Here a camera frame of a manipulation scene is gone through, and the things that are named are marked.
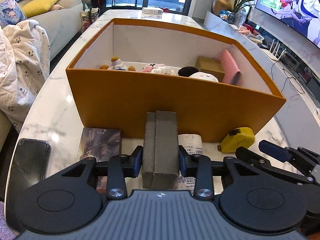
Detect yellow tape measure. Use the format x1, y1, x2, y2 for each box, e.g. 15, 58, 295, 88
217, 127, 255, 153

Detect illustrated card box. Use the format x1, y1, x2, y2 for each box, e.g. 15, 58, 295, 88
76, 127, 123, 194

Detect black gift box gold text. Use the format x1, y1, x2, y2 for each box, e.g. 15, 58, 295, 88
142, 111, 180, 190

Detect gold brown box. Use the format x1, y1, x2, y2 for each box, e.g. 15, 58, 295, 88
195, 56, 225, 82

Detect panda popcorn plush toy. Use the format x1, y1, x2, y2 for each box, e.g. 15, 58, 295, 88
178, 66, 218, 82

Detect sailor bear plush toy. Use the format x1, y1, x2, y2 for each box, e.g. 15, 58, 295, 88
100, 56, 136, 72

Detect white cylindrical tube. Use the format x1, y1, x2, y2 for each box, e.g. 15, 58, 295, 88
174, 134, 203, 193

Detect black smartphone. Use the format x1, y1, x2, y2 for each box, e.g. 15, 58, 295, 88
4, 138, 51, 233

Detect white wifi router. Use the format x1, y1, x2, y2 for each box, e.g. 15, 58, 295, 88
260, 39, 287, 62

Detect orange cardboard storage box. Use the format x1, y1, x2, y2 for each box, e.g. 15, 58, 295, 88
66, 18, 286, 142

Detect crochet bear with flowers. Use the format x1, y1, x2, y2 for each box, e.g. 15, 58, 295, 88
142, 63, 180, 76

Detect purple fluffy cloth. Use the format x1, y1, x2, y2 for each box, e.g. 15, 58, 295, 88
0, 202, 17, 240

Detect potted green plant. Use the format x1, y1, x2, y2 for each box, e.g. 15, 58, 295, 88
226, 0, 255, 24

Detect brown round vase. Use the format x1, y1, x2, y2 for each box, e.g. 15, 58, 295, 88
212, 0, 232, 16

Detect white panda print blanket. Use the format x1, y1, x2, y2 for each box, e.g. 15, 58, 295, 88
1, 20, 50, 132

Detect curved television screen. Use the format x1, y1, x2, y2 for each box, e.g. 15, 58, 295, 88
255, 0, 319, 47

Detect floral tote bag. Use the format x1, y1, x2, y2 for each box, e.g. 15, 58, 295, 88
80, 8, 100, 33

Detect small white box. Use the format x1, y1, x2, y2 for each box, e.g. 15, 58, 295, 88
142, 7, 163, 15

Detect beige sofa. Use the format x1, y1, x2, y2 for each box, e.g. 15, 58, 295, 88
1, 0, 82, 144

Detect yellow pillow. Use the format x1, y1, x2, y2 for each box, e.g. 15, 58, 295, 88
22, 0, 59, 18

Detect floral blue pillow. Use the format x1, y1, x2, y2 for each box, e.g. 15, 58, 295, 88
0, 0, 27, 29

